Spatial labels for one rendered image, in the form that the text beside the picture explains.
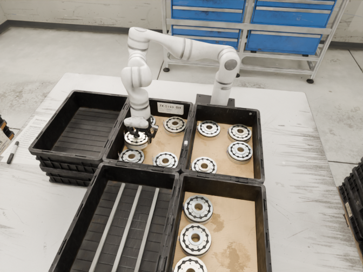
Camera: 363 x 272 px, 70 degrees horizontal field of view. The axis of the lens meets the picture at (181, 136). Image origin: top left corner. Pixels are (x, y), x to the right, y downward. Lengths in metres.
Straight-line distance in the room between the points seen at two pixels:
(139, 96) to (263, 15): 2.11
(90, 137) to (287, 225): 0.92
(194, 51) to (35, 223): 0.97
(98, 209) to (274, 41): 2.47
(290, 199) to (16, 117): 2.52
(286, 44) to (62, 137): 2.40
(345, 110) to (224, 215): 2.31
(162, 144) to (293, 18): 2.12
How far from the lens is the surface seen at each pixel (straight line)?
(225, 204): 0.99
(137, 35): 1.15
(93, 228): 0.99
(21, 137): 1.58
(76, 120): 1.35
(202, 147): 1.14
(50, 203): 1.25
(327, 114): 2.94
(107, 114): 1.34
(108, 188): 1.05
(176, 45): 1.18
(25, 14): 4.67
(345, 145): 2.69
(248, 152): 1.12
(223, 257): 0.92
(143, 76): 0.88
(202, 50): 1.22
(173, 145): 1.15
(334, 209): 1.29
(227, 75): 1.27
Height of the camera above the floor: 1.69
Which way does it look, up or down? 47 degrees down
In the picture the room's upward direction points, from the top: 1 degrees clockwise
